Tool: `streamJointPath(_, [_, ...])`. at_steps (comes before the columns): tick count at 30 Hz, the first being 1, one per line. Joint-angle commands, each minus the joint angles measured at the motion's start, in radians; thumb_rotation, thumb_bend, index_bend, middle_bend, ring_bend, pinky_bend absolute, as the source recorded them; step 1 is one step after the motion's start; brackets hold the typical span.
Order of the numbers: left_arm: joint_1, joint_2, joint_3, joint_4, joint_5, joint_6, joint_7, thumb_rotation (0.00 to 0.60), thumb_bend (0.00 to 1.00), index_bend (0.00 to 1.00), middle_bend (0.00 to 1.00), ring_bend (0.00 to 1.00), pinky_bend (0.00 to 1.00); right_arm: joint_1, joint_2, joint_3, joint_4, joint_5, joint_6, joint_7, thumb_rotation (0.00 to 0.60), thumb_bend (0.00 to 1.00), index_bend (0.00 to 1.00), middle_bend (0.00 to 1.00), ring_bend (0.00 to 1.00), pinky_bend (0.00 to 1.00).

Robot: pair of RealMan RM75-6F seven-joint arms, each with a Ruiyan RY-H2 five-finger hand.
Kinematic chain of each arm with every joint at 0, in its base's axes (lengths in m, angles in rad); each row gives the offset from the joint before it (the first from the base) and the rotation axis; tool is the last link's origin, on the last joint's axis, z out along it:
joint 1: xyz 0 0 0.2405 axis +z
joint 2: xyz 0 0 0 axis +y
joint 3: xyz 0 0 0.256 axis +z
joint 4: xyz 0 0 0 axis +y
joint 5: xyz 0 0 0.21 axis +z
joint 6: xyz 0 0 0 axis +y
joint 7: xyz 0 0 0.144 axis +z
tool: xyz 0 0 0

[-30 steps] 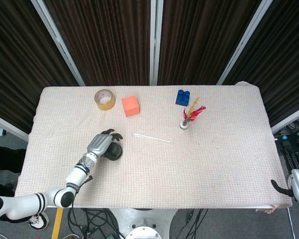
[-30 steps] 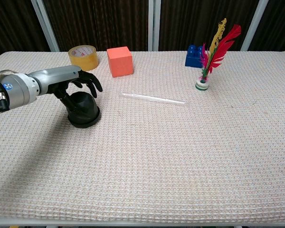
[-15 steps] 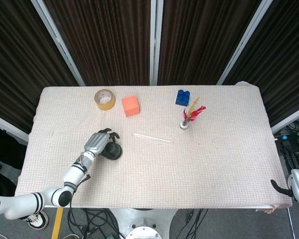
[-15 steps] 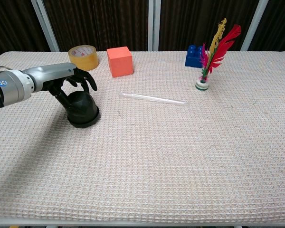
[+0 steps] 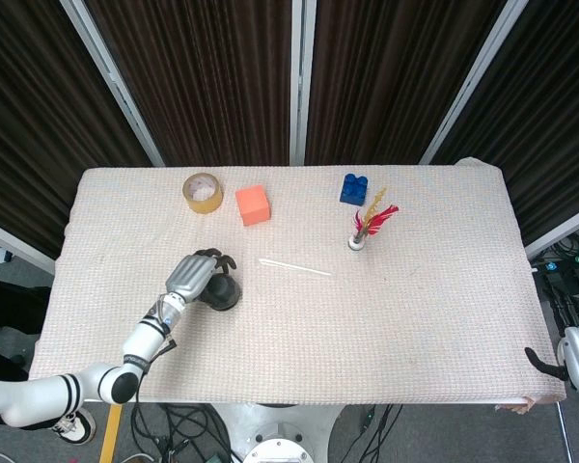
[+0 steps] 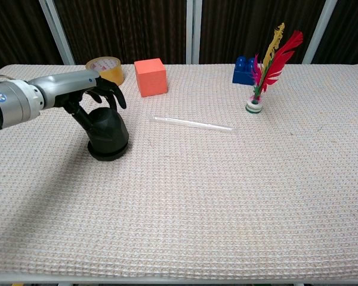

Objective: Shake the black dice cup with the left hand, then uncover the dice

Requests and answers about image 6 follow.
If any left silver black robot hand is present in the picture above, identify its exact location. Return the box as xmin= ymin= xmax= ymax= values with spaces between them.
xmin=28 ymin=71 xmax=128 ymax=141

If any black faceted plastic cup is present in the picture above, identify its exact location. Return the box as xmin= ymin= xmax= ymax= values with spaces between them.
xmin=87 ymin=107 xmax=129 ymax=162

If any tan packing tape roll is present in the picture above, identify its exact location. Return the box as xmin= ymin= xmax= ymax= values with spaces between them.
xmin=85 ymin=56 xmax=125 ymax=87

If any dark fabric partition panel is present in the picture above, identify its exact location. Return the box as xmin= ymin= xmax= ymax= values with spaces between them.
xmin=0 ymin=0 xmax=65 ymax=77
xmin=200 ymin=0 xmax=328 ymax=65
xmin=311 ymin=0 xmax=358 ymax=65
xmin=52 ymin=0 xmax=188 ymax=65

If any orange foam cube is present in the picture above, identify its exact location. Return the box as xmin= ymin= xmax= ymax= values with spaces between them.
xmin=134 ymin=58 xmax=168 ymax=98

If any clear plastic tube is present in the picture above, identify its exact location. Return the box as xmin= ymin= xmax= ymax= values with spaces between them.
xmin=152 ymin=115 xmax=235 ymax=133

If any beige waffle table cloth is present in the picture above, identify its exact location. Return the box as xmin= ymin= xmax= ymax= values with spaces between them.
xmin=0 ymin=63 xmax=358 ymax=276

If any blue building block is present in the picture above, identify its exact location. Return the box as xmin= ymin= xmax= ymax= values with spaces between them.
xmin=232 ymin=55 xmax=259 ymax=86

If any red yellow feather shuttlecock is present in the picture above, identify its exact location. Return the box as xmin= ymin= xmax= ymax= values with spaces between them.
xmin=245 ymin=22 xmax=304 ymax=115

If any white table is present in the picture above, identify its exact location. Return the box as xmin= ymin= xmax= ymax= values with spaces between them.
xmin=0 ymin=271 xmax=358 ymax=284

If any silver partition post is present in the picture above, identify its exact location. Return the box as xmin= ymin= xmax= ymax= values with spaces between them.
xmin=38 ymin=0 xmax=76 ymax=66
xmin=186 ymin=0 xmax=202 ymax=65
xmin=301 ymin=0 xmax=338 ymax=65

